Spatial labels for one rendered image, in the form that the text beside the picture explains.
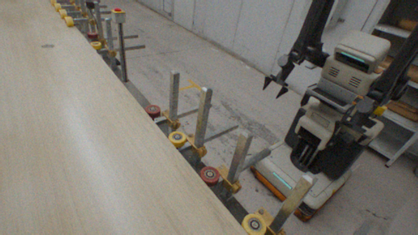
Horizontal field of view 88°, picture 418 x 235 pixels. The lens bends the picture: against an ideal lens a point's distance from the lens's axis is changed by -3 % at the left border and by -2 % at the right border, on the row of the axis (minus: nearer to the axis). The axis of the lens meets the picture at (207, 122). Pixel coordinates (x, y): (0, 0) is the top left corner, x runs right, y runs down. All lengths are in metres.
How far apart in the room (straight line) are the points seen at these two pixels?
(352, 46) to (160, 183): 1.14
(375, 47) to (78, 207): 1.44
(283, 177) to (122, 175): 1.33
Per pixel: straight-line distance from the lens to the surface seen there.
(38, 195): 0.95
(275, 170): 1.92
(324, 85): 1.50
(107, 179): 0.92
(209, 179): 0.89
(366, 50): 1.37
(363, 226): 1.12
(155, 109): 1.20
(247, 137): 0.79
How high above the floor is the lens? 1.62
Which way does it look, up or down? 38 degrees down
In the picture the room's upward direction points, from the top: 10 degrees clockwise
